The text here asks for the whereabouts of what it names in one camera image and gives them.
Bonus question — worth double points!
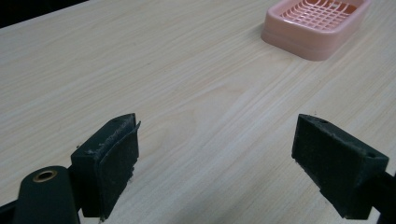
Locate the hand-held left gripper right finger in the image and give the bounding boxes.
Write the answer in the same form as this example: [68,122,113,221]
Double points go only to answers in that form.
[291,113,390,220]

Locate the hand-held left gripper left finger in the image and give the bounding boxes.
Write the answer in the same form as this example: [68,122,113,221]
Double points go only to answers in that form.
[70,112,142,221]

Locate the pink plastic soap dish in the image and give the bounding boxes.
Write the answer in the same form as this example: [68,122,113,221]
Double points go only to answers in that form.
[261,0,373,62]

